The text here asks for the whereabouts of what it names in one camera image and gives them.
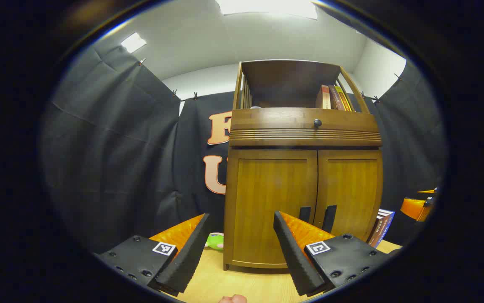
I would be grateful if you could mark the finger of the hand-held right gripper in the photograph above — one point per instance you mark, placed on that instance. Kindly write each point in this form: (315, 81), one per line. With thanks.
(414, 208)

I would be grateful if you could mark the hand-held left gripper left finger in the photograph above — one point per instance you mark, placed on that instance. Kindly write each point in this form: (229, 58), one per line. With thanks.
(187, 261)

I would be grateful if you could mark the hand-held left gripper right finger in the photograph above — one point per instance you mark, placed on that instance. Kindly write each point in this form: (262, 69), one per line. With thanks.
(294, 256)

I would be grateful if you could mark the wooden cabinet door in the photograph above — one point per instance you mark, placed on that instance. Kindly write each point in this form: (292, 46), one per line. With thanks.
(267, 189)
(351, 189)

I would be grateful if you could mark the wooden double-door shoe cabinet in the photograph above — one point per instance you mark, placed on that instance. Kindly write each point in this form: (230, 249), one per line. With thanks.
(288, 80)

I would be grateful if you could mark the wooden cabinet drawer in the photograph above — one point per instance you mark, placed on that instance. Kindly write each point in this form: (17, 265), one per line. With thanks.
(275, 120)

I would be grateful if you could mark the blue book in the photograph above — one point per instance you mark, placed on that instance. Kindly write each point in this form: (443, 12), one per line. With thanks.
(389, 223)

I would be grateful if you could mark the green plush toy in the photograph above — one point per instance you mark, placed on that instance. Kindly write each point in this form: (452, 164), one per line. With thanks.
(215, 241)

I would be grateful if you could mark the reddish brown book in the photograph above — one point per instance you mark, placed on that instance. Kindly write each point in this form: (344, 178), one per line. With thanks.
(379, 229)

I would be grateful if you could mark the brown book with white top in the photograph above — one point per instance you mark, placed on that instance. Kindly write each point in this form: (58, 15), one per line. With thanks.
(372, 229)

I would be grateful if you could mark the black drawer knob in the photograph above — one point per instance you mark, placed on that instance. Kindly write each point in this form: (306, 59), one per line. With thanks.
(317, 123)

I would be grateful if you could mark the dark brown book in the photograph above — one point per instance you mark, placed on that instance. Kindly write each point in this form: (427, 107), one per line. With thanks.
(335, 99)

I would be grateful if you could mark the black backdrop cloth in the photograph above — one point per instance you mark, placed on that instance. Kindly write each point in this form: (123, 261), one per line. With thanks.
(111, 147)

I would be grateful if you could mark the small ceiling light panel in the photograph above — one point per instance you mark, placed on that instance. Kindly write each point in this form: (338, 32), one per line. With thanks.
(133, 42)

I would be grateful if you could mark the large ceiling light panel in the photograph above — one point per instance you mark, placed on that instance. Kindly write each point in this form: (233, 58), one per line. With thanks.
(267, 7)

